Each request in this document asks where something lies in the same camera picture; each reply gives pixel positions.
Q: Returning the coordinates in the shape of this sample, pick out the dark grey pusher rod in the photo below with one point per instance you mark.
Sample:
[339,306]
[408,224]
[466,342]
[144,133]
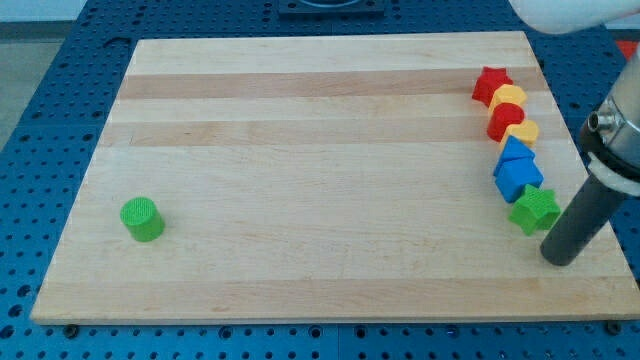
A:
[589,210]

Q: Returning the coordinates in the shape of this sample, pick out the wooden board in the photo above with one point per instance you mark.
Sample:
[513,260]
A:
[322,179]

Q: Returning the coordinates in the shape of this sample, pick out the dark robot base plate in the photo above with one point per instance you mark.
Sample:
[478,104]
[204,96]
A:
[296,8]

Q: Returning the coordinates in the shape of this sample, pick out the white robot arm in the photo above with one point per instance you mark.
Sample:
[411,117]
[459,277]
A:
[557,17]

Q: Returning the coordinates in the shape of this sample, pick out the red star block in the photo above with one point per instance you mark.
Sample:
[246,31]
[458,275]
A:
[488,82]

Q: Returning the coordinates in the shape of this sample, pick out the red cylinder block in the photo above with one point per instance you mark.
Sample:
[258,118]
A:
[503,115]

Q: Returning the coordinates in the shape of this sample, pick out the yellow hexagon block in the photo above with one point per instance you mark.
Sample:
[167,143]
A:
[507,93]

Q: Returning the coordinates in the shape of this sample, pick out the green cylinder block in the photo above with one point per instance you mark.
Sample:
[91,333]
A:
[142,219]

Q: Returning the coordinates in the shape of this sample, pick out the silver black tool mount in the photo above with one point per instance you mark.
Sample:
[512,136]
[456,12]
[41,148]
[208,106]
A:
[610,135]

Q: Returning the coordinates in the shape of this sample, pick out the green star block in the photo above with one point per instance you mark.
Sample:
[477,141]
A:
[536,209]

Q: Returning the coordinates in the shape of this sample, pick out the blue triangle block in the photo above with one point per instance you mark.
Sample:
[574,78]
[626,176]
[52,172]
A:
[514,149]

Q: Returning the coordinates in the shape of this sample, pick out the blue cube block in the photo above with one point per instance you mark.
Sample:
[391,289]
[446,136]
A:
[512,176]

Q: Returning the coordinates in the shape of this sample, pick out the yellow pentagon block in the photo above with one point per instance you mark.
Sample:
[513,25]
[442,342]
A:
[527,132]

